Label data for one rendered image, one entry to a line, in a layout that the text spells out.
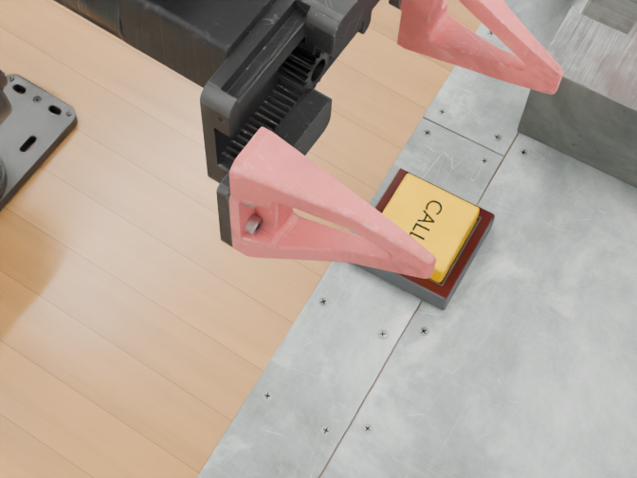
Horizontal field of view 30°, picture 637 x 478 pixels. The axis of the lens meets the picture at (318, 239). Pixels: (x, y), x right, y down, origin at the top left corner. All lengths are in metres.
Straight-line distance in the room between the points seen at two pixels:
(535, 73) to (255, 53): 0.11
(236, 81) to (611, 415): 0.49
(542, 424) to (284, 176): 0.47
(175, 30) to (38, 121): 0.51
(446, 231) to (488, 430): 0.14
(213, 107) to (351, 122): 0.51
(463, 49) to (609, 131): 0.41
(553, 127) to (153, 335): 0.34
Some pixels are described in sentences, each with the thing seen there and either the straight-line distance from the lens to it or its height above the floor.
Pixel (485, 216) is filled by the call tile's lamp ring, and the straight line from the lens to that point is 0.88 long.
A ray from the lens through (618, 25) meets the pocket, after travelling 0.94.
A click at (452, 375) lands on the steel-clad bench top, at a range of 0.85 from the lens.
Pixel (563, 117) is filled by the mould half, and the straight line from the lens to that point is 0.90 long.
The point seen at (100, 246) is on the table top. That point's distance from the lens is 0.89.
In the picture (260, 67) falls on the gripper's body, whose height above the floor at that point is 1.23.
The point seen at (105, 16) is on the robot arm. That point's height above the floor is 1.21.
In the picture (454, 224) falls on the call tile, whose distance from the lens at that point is 0.85.
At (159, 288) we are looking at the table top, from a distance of 0.87.
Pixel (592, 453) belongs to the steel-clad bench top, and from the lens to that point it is 0.85.
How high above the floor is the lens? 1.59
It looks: 63 degrees down
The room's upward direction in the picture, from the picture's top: 3 degrees clockwise
